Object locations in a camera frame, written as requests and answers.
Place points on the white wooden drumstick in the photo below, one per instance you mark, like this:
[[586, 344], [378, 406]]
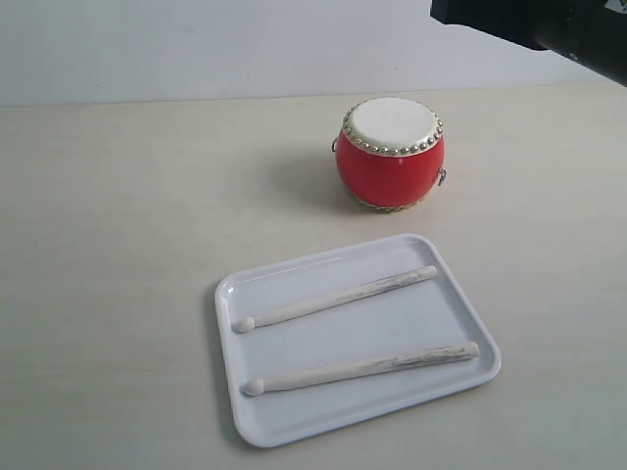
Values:
[[339, 298], [340, 372]]

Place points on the small red drum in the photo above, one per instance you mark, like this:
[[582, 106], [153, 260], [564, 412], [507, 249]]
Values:
[[390, 152]]

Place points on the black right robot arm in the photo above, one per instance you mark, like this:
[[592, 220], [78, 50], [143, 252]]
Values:
[[590, 33]]

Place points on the white plastic tray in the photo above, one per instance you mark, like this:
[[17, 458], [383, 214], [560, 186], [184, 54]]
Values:
[[430, 314]]

